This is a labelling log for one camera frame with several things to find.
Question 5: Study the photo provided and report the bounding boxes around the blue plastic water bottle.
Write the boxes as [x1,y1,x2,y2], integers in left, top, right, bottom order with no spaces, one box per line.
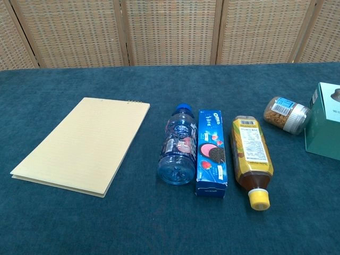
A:
[157,103,197,186]

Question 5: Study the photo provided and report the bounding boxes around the blue Oreo cookie box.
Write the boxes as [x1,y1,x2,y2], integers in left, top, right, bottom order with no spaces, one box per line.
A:
[195,108,228,199]

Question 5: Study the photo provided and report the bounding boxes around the teal speaker box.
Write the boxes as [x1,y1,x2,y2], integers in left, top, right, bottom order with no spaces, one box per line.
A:
[304,82,340,161]

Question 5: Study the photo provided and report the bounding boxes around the yellow-capped tea bottle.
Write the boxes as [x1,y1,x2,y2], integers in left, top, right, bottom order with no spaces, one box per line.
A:
[229,115,274,211]

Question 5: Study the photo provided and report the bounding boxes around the clear jar of nuts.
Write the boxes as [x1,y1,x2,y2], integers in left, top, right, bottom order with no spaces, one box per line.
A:
[263,96,312,135]

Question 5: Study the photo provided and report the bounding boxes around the tan spiral lined notebook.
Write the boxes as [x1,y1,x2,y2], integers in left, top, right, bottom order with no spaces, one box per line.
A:
[10,97,151,199]

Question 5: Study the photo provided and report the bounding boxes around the dark blue tablecloth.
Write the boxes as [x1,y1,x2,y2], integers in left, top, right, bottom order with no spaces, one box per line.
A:
[0,62,340,255]

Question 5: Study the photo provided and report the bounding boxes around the woven rattan folding screen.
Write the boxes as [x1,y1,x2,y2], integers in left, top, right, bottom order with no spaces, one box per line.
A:
[0,0,340,71]

